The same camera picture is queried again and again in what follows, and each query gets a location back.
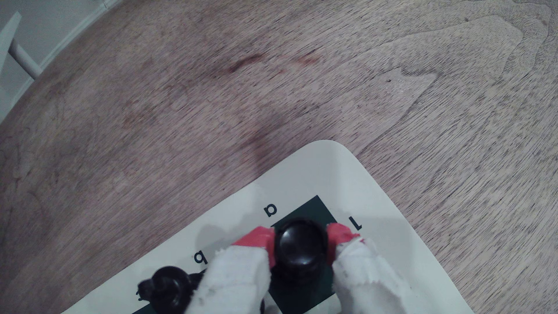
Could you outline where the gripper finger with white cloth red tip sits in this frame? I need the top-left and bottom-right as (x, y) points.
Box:
(185, 225), (277, 314)
(326, 223), (427, 314)

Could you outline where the black rook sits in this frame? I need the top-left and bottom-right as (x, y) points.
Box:
(270, 217), (335, 287)

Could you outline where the black knight chess piece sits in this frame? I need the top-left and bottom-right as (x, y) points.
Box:
(136, 265), (206, 314)

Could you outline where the green white chess mat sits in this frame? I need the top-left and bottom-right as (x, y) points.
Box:
(61, 140), (476, 314)

